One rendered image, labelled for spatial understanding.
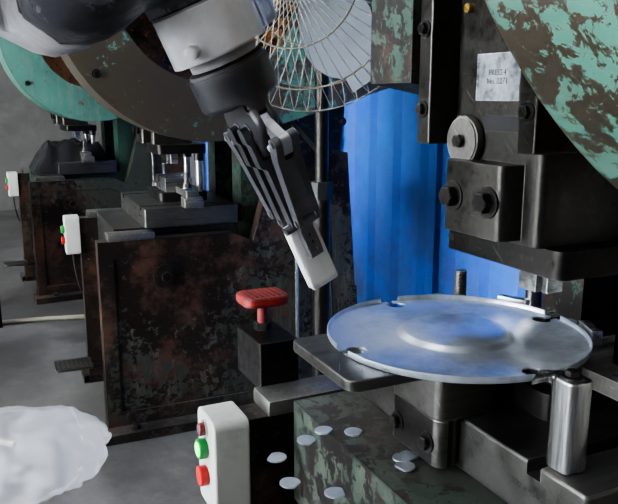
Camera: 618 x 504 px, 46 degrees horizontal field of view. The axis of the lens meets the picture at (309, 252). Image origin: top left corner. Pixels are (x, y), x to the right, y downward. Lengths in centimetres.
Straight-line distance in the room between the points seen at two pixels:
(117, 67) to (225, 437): 123
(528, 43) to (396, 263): 290
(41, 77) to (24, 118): 358
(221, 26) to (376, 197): 284
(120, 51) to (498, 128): 134
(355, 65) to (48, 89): 235
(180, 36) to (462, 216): 37
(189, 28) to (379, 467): 50
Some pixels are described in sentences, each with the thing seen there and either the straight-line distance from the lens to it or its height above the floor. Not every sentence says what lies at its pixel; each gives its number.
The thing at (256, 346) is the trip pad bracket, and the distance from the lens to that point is 104.
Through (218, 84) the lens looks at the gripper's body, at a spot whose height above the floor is 105.
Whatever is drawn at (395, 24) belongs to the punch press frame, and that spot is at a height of 113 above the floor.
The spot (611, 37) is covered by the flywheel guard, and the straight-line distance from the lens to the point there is 40.
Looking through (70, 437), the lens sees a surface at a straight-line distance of 210.
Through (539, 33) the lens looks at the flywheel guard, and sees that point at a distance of 43.
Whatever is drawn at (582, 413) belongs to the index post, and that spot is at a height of 76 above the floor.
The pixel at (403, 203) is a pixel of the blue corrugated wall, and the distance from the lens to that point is 323.
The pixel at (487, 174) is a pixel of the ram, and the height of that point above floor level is 96.
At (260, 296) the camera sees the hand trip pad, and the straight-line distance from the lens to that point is 106.
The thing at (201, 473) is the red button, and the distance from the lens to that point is 103.
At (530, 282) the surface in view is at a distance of 89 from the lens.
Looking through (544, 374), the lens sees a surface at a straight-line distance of 73.
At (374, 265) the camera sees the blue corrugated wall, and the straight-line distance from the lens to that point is 349.
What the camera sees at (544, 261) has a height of 88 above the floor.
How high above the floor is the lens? 105
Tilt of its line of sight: 12 degrees down
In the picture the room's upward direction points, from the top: straight up
